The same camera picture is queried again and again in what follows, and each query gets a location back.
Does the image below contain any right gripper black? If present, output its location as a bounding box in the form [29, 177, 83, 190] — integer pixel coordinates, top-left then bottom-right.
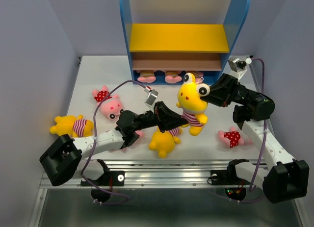
[197, 73, 259, 107]

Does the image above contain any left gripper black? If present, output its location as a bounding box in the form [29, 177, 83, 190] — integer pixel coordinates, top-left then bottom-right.
[132, 101, 188, 133]

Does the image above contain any yellow bear plush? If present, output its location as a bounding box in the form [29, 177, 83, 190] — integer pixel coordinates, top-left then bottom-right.
[176, 73, 210, 136]
[149, 127, 183, 158]
[49, 115, 94, 138]

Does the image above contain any pink plush striped body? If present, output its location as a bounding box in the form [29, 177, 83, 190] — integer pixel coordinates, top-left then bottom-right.
[164, 71, 182, 84]

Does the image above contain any pink frog plush striped shirt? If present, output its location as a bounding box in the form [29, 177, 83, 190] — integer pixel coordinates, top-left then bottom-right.
[137, 70, 156, 83]

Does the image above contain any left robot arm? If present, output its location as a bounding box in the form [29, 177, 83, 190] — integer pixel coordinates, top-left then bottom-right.
[39, 101, 187, 186]

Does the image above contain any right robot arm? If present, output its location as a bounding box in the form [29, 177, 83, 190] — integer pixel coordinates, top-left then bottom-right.
[202, 74, 310, 203]

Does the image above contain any brown lower shelf board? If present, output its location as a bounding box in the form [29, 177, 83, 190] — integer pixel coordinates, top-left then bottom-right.
[132, 60, 222, 71]

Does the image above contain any blue wooden toy shelf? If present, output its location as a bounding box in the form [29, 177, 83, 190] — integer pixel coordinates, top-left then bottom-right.
[119, 0, 251, 85]

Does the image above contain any pink pig plush centre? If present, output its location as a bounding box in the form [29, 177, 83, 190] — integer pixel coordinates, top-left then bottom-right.
[107, 130, 146, 153]

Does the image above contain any pink pig plush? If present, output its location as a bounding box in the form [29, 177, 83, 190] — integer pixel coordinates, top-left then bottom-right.
[107, 130, 146, 153]
[217, 126, 253, 149]

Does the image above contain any pink pig plush right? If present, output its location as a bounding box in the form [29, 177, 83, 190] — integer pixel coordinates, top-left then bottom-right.
[217, 126, 253, 149]

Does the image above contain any pink pig plush dotted dress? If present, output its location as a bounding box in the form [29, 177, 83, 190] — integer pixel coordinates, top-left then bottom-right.
[92, 85, 124, 120]

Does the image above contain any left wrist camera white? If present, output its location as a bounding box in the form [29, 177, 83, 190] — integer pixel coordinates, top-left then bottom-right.
[144, 86, 158, 108]

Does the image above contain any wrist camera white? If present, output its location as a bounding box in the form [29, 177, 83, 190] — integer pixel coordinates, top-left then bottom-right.
[144, 86, 158, 108]
[228, 56, 252, 80]

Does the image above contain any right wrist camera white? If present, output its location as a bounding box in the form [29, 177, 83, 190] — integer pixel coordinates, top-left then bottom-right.
[228, 56, 252, 80]

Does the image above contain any aluminium rail frame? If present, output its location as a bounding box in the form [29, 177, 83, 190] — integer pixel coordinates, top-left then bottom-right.
[28, 55, 308, 227]

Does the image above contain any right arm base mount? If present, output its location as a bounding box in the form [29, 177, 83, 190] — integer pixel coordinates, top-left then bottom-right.
[208, 170, 247, 201]

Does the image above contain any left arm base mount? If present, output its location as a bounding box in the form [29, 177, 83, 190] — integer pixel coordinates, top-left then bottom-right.
[80, 171, 128, 205]

